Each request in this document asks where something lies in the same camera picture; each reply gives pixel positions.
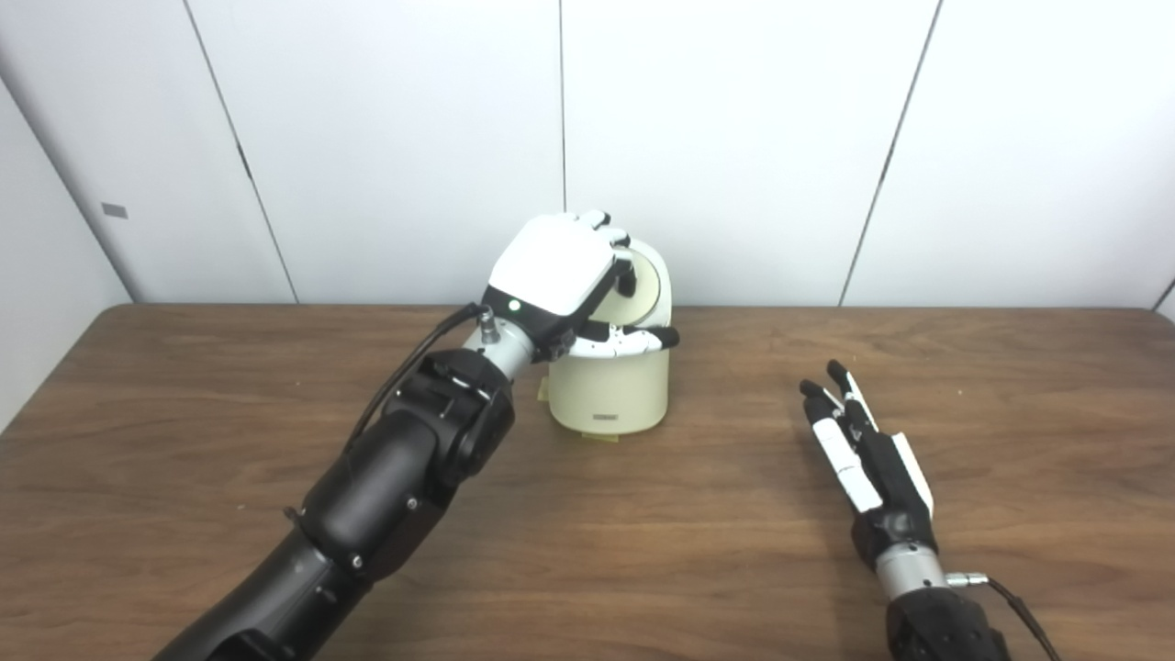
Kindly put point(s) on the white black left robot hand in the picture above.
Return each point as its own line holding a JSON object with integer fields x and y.
{"x": 551, "y": 271}

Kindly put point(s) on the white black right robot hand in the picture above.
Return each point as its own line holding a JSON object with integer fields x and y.
{"x": 881, "y": 468}

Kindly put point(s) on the round cream bin lid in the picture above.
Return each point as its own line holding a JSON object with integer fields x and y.
{"x": 643, "y": 298}

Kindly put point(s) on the cream-colored bin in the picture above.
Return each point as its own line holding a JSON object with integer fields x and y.
{"x": 615, "y": 390}

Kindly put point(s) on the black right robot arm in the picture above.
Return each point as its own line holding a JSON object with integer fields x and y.
{"x": 936, "y": 620}

